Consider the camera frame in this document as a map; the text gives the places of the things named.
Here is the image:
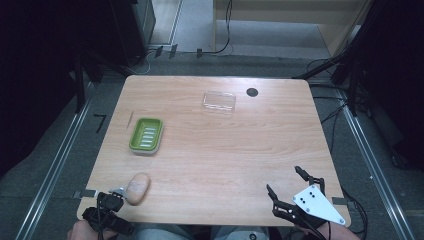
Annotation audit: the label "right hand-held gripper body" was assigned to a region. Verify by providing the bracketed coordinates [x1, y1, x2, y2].
[272, 184, 347, 232]

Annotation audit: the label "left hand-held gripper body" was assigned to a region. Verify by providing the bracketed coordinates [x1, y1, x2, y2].
[82, 187, 135, 236]

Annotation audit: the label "beige oval bread roll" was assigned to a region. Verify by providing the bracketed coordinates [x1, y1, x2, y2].
[125, 172, 151, 206]

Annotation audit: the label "person's right hand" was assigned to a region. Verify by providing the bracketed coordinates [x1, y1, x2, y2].
[296, 222, 362, 240]

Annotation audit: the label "person's left hand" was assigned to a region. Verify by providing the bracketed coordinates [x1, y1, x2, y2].
[66, 219, 118, 240]

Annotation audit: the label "green soap dish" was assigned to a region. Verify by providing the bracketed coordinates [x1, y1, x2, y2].
[128, 117, 165, 156]

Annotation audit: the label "black tape mark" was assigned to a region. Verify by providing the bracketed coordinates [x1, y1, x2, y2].
[92, 113, 108, 135]

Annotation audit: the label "person's legs in jeans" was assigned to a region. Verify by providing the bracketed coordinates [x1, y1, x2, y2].
[131, 222, 270, 240]

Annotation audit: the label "clear plastic container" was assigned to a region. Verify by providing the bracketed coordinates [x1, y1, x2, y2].
[202, 90, 237, 115]

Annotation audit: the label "black metal stand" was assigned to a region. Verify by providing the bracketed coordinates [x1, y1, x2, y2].
[292, 19, 371, 118]
[67, 49, 133, 115]

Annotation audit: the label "dark curtain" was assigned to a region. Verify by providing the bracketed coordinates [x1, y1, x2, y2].
[0, 0, 116, 178]
[349, 0, 424, 172]

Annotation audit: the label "wooden shelf unit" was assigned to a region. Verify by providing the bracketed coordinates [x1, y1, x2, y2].
[212, 0, 374, 58]

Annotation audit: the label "black cabinet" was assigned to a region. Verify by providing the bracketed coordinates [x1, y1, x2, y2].
[109, 0, 157, 67]

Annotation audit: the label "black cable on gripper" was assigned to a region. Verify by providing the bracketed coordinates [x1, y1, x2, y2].
[95, 192, 113, 240]
[340, 187, 369, 235]

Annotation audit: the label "black floor cable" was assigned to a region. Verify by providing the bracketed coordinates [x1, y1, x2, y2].
[313, 94, 349, 155]

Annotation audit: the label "metal floor rail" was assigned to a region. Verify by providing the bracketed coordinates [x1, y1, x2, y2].
[335, 89, 417, 240]
[14, 82, 97, 240]

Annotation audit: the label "white floor cable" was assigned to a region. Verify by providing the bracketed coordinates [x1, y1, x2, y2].
[131, 49, 158, 76]

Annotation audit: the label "black hanging cable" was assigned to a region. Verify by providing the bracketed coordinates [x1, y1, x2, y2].
[199, 0, 234, 56]

